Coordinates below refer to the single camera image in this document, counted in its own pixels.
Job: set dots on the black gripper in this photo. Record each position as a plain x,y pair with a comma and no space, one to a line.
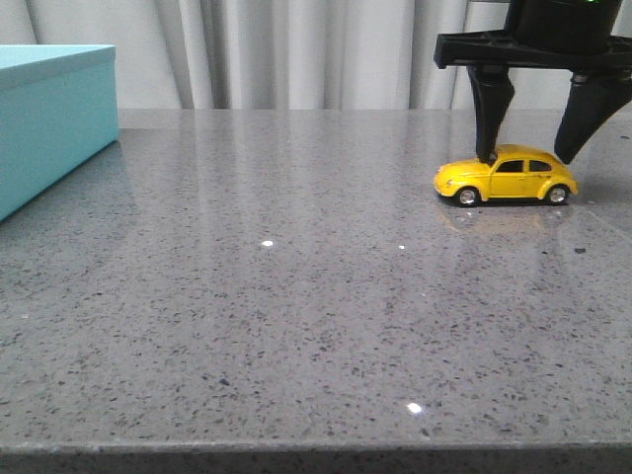
573,35

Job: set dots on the yellow toy beetle car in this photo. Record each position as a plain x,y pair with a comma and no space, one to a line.
513,172

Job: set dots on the light blue box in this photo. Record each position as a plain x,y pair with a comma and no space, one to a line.
58,108

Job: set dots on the grey pleated curtain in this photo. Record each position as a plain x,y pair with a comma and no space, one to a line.
295,55

